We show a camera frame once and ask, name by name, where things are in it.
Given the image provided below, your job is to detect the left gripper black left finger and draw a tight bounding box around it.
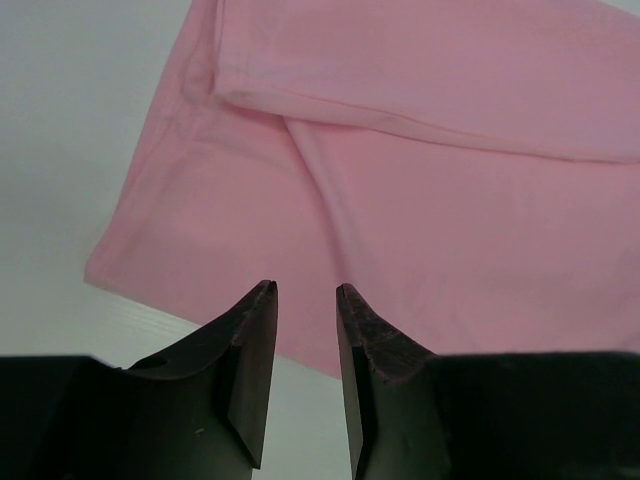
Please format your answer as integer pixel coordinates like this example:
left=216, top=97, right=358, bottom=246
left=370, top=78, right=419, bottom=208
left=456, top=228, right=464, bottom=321
left=1, top=281, right=278, bottom=479

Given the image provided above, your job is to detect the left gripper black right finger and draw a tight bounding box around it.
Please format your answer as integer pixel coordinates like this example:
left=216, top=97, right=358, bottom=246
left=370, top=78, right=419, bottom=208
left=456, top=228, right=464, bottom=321
left=336, top=284, right=639, bottom=479

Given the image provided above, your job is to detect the pink t shirt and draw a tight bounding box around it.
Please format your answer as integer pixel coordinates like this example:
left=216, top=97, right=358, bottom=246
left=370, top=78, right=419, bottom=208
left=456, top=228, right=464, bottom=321
left=85, top=1, right=639, bottom=375

